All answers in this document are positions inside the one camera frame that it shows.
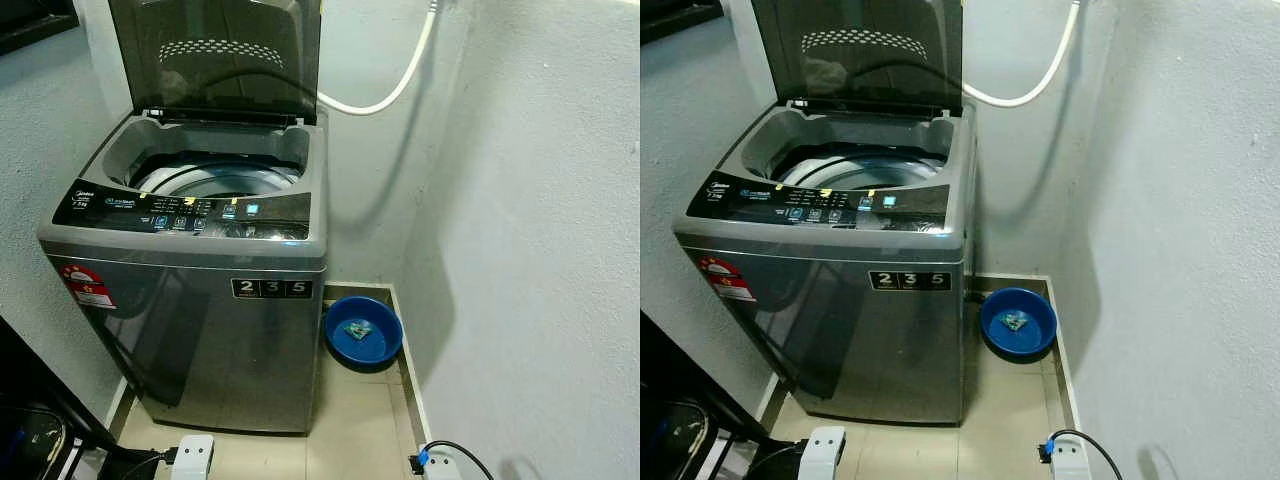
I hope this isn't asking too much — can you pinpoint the grey top-load washing machine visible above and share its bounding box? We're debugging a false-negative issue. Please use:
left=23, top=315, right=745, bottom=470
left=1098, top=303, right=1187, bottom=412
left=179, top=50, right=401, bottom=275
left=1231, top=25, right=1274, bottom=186
left=672, top=98, right=978, bottom=425
left=37, top=108, right=330, bottom=435

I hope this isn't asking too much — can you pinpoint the red warranty sticker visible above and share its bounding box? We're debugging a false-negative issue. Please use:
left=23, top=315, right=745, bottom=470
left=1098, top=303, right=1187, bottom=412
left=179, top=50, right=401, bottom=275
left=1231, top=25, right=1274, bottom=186
left=700, top=257, right=758, bottom=303
left=62, top=263, right=118, bottom=311

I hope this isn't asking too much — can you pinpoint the black washer control panel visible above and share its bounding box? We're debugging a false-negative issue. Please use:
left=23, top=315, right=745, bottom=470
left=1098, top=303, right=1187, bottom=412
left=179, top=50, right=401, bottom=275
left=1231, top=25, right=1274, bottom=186
left=52, top=178, right=312, bottom=242
left=686, top=171, right=951, bottom=233

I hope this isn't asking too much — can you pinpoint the steel washer drum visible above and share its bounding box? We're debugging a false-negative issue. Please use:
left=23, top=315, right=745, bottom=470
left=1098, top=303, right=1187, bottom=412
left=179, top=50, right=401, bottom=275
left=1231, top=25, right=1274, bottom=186
left=130, top=152, right=304, bottom=199
left=772, top=144, right=948, bottom=191

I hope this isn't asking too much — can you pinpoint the black 235 number label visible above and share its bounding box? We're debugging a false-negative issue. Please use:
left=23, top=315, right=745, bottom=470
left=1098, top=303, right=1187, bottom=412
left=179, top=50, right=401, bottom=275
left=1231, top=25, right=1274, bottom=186
left=231, top=278, right=314, bottom=300
left=869, top=270, right=952, bottom=292

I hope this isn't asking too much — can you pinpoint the blue plastic basin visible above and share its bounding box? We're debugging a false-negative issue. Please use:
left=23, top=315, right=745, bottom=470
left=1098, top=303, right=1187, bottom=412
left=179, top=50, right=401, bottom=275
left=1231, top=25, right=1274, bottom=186
left=979, top=287, right=1058, bottom=358
left=324, top=295, right=404, bottom=366

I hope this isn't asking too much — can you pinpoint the dark tinted washer lid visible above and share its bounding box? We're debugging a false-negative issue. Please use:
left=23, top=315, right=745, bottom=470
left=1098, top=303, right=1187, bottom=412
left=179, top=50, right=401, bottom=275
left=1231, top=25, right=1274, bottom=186
left=107, top=0, right=323, bottom=127
left=750, top=0, right=965, bottom=118

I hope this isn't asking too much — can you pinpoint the dark window frame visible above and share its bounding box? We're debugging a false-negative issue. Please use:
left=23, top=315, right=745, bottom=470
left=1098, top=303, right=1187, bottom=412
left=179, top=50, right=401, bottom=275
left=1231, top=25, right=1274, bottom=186
left=0, top=0, right=81, bottom=57
left=640, top=0, right=725, bottom=45

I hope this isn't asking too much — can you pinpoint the white water inlet hose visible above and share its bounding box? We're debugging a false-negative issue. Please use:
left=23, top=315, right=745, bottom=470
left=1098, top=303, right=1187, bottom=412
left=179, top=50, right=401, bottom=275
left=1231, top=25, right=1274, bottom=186
left=962, top=0, right=1084, bottom=109
left=317, top=0, right=442, bottom=117

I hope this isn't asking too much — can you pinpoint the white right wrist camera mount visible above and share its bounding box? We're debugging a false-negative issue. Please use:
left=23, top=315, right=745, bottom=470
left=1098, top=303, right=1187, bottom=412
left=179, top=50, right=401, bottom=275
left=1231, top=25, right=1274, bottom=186
left=1048, top=440, right=1093, bottom=480
left=420, top=450, right=463, bottom=480

